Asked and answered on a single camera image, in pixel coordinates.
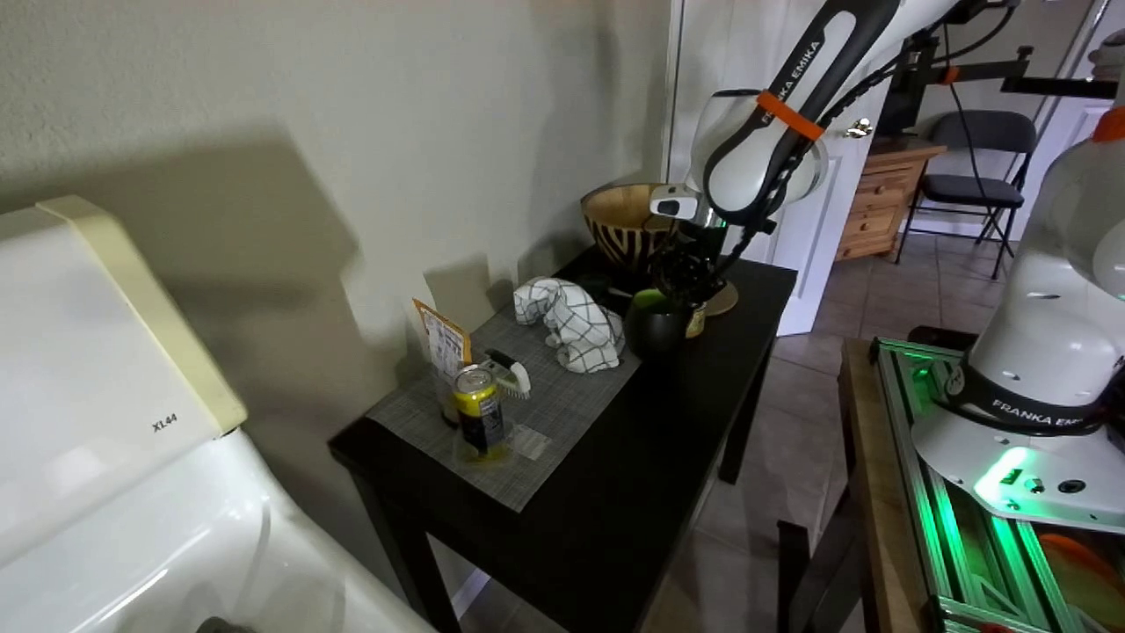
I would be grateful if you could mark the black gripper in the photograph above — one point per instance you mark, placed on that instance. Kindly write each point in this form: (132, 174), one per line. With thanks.
(696, 260)

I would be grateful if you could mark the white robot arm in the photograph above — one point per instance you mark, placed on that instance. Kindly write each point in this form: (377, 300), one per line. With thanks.
(763, 154)

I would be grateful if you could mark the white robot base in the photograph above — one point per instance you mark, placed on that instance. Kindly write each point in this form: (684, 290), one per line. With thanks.
(1016, 419)

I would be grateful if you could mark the black mug green interior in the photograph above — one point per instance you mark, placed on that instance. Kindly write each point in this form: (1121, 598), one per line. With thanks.
(656, 324)

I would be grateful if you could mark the large wooden bowl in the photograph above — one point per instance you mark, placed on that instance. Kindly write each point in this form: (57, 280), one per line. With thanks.
(622, 229)

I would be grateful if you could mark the white patterned cloth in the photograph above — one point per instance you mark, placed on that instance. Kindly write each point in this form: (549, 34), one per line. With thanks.
(581, 333)

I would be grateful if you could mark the wooden drawer cabinet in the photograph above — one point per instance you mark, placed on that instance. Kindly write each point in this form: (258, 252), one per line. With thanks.
(882, 197)

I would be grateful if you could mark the yellow drink can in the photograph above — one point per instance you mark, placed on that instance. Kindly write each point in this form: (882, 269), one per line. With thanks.
(480, 408)

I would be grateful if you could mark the orange paper card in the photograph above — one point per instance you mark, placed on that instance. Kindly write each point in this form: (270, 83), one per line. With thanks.
(445, 341)

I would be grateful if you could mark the black side table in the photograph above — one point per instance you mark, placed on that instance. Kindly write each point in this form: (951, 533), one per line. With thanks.
(596, 538)

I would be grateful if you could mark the black folding chair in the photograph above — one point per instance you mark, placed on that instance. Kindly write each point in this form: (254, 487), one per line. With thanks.
(978, 130)

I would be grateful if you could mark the white gas stove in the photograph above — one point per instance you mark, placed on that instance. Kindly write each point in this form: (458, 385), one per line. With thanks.
(132, 501)

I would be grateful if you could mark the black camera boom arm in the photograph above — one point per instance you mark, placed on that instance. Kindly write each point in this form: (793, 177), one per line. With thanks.
(921, 63)

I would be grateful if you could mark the wooden robot mount table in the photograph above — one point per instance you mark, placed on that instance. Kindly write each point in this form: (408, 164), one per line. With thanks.
(910, 552)

